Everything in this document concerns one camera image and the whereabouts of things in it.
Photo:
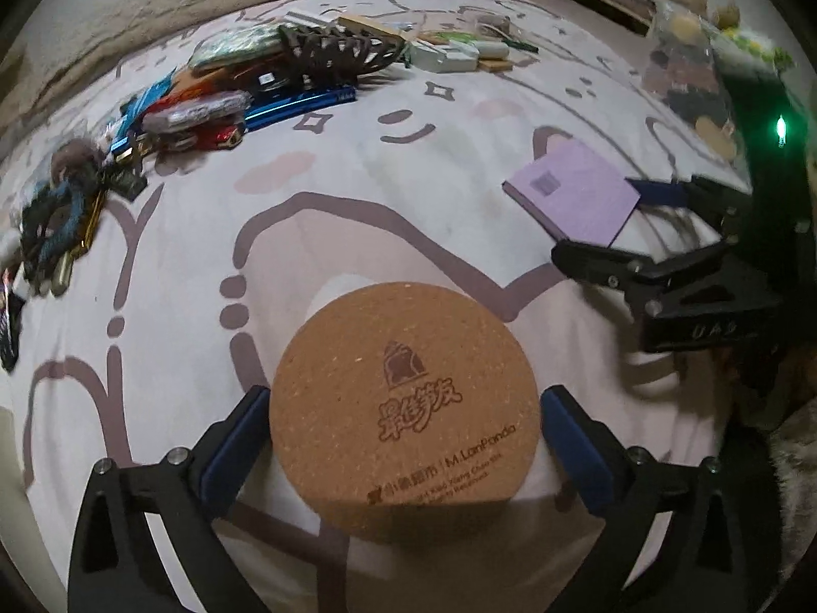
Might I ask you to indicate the floral fabric pouch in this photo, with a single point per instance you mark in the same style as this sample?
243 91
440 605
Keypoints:
236 48

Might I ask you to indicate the purple notepad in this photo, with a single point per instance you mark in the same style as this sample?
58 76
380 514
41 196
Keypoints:
574 188

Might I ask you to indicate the brown fluffy scrunchie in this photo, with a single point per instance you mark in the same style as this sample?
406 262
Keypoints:
73 159

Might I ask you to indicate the white charger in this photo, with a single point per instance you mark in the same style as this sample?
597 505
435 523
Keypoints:
447 57

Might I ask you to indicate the white comb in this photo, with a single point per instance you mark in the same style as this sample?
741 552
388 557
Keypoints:
306 17

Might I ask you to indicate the printed round cork coaster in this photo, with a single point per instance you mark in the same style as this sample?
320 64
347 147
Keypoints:
405 408

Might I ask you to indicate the long wooden box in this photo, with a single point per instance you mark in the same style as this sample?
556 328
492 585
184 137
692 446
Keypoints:
376 29

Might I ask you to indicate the brown tape roll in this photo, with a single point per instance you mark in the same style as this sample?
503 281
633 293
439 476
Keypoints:
501 29

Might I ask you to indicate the blue foil packet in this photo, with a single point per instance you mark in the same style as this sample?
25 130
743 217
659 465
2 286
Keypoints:
150 96

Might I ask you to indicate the black round compact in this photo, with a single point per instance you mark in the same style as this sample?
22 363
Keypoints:
271 80

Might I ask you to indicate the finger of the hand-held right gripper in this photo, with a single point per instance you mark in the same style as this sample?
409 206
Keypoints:
660 191
600 262

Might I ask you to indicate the clear plastic case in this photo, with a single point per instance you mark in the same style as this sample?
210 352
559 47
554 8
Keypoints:
195 112

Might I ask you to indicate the grey fluffy cloth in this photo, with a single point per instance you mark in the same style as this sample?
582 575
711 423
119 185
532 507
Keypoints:
794 460

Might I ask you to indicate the bunny printed blanket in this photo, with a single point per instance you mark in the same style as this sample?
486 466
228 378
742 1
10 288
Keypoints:
191 306

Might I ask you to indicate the green topped round coaster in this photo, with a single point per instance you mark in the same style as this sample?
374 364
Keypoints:
459 36

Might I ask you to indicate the blue flat pen case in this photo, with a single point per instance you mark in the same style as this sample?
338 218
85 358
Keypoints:
300 105

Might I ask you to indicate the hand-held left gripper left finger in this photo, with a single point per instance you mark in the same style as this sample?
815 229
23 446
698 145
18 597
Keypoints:
233 453

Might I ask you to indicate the clear plastic container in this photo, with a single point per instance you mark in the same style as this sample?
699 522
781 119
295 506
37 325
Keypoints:
686 32

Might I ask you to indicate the red lighter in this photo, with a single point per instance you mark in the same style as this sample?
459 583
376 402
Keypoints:
220 136

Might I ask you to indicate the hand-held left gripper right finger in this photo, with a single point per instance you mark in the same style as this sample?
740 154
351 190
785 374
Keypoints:
574 453

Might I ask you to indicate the dark braided scrunchies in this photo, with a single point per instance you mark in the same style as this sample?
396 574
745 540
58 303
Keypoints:
54 217

